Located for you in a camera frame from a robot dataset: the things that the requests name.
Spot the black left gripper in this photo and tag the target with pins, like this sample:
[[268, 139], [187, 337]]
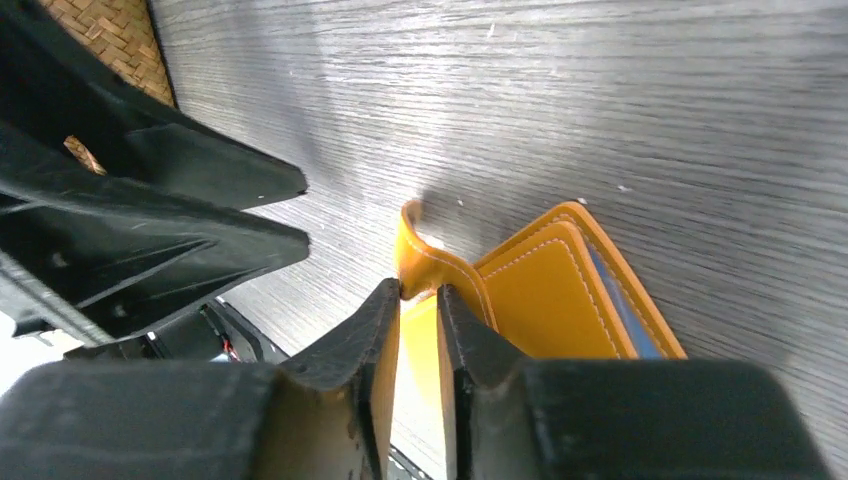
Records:
[[110, 258]]

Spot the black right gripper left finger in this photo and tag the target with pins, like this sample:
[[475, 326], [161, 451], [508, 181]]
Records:
[[128, 419]]

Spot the orange leather card holder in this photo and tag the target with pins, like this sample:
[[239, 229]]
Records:
[[558, 288]]

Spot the woven rattan divided tray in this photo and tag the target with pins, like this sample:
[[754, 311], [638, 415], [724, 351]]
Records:
[[121, 34]]

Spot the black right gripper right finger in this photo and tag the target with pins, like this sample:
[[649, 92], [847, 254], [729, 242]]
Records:
[[510, 416]]

